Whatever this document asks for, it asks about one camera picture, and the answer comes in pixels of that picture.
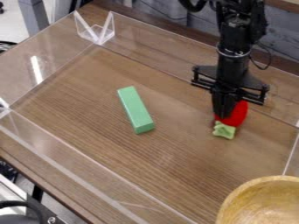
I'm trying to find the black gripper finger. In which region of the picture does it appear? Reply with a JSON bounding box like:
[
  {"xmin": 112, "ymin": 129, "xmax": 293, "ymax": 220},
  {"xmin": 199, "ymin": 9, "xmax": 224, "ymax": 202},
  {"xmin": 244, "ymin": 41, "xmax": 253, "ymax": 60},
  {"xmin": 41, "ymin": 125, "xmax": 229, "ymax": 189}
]
[
  {"xmin": 211, "ymin": 88, "xmax": 227, "ymax": 118},
  {"xmin": 225, "ymin": 92, "xmax": 239, "ymax": 116}
]

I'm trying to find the red plush strawberry fruit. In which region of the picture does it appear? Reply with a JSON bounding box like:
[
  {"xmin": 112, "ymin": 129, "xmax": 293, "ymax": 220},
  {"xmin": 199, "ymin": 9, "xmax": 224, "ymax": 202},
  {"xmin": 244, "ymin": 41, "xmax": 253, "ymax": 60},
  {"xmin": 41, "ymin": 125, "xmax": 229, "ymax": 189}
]
[{"xmin": 212, "ymin": 101, "xmax": 248, "ymax": 140}]

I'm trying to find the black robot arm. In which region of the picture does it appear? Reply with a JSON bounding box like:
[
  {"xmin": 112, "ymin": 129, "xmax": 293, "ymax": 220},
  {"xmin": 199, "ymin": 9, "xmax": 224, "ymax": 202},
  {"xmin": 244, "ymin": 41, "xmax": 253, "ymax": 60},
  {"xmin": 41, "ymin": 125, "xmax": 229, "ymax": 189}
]
[{"xmin": 179, "ymin": 0, "xmax": 269, "ymax": 118}]

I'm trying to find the green rectangular block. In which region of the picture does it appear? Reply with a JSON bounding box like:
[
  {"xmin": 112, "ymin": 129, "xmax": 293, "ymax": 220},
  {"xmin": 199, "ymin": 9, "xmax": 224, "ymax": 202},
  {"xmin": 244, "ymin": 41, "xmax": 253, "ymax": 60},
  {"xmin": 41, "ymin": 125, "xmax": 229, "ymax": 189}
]
[{"xmin": 116, "ymin": 86, "xmax": 155, "ymax": 134}]

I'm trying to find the wooden bowl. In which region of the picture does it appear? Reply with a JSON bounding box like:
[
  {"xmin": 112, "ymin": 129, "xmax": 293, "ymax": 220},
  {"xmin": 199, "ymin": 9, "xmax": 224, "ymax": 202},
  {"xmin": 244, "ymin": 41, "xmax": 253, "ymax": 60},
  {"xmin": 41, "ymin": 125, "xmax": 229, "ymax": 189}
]
[{"xmin": 215, "ymin": 176, "xmax": 299, "ymax": 224}]

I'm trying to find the clear acrylic tray enclosure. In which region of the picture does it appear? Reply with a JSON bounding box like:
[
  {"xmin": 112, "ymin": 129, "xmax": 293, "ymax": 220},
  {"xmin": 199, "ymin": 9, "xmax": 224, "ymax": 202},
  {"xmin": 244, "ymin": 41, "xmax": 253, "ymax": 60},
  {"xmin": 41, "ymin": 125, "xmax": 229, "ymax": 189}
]
[{"xmin": 0, "ymin": 10, "xmax": 299, "ymax": 224}]

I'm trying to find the grey table leg post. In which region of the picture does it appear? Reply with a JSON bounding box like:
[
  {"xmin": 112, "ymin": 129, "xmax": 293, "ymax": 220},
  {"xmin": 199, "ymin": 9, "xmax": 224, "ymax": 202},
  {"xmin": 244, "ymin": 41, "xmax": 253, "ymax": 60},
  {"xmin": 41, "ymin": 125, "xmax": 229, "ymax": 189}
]
[{"xmin": 17, "ymin": 0, "xmax": 50, "ymax": 36}]

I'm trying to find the black metal bracket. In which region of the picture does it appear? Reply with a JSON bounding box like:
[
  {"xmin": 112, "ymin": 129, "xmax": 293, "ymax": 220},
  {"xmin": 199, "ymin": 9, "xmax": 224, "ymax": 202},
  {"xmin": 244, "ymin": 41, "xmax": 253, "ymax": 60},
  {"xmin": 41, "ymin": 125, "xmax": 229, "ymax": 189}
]
[{"xmin": 24, "ymin": 195, "xmax": 66, "ymax": 224}]

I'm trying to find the black cable loop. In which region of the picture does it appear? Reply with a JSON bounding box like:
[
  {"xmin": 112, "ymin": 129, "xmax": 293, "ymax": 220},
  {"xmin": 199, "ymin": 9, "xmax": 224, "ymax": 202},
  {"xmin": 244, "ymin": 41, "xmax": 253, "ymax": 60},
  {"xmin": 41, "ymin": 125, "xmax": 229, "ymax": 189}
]
[{"xmin": 0, "ymin": 200, "xmax": 40, "ymax": 224}]

